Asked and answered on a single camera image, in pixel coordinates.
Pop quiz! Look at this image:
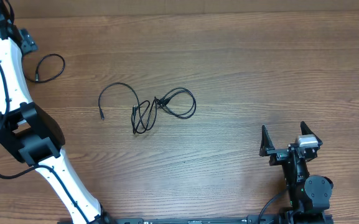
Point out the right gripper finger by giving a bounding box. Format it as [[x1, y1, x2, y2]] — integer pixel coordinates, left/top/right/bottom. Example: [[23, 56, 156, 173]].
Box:
[[259, 125, 275, 157], [300, 121, 323, 146]]

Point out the black usb cable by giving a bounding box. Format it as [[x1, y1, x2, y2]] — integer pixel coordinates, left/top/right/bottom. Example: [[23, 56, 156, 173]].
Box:
[[22, 53, 66, 84], [97, 82, 197, 135]]

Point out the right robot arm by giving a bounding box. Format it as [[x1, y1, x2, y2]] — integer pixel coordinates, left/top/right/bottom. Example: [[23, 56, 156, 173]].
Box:
[[256, 121, 333, 223]]

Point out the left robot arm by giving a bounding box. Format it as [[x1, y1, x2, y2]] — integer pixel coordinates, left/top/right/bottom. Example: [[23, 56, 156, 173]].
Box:
[[0, 1, 114, 223]]

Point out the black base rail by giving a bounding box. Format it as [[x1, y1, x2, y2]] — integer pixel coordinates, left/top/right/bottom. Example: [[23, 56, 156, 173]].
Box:
[[90, 214, 334, 224]]

